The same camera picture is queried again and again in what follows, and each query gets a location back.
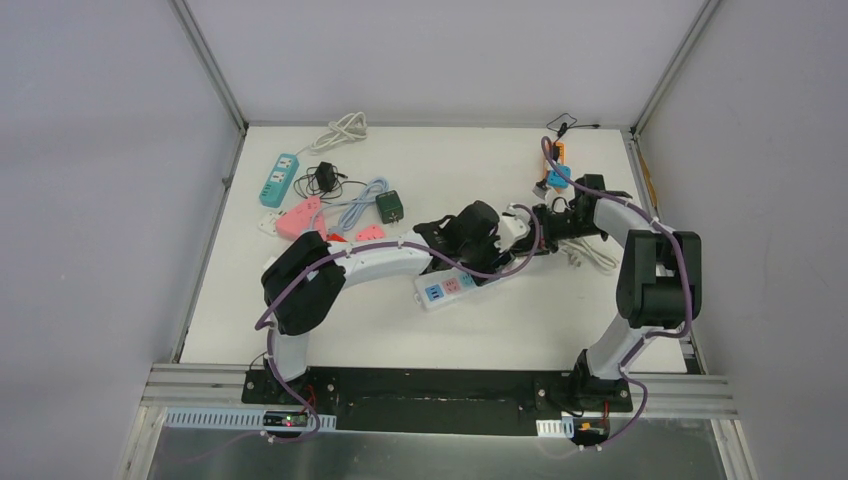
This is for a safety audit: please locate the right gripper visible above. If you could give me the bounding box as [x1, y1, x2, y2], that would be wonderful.
[512, 204, 606, 257]

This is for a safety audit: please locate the white long power strip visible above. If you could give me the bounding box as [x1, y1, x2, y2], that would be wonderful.
[413, 251, 584, 314]

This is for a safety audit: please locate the dark green cube adapter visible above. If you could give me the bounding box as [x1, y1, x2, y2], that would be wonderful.
[375, 190, 405, 224]

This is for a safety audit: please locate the pink square plug adapter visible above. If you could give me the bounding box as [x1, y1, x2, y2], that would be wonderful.
[355, 224, 386, 242]

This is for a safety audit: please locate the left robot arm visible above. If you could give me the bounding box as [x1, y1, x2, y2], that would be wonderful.
[255, 201, 541, 405]

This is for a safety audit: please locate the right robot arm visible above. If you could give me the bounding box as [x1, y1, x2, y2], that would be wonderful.
[532, 174, 701, 415]

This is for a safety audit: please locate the light blue square adapter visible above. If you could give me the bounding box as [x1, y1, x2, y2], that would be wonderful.
[545, 164, 571, 191]

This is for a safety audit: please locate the orange power strip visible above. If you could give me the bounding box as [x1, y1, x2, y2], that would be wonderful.
[543, 141, 567, 181]

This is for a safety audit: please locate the pink triangular power strip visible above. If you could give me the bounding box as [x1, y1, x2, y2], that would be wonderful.
[275, 195, 327, 240]

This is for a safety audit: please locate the teal power strip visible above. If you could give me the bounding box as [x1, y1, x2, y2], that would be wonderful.
[259, 153, 299, 208]

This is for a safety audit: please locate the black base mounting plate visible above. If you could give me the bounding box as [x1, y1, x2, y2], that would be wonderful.
[241, 367, 634, 436]

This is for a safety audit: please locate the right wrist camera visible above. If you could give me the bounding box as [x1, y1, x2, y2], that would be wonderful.
[532, 182, 549, 200]

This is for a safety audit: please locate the light blue coiled cable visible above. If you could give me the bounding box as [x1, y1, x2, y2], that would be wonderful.
[307, 176, 390, 234]

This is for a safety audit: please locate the black power adapter with cable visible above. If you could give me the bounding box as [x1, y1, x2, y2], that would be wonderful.
[293, 161, 365, 201]

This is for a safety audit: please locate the white coiled cable top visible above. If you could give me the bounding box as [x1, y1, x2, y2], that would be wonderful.
[294, 111, 368, 158]

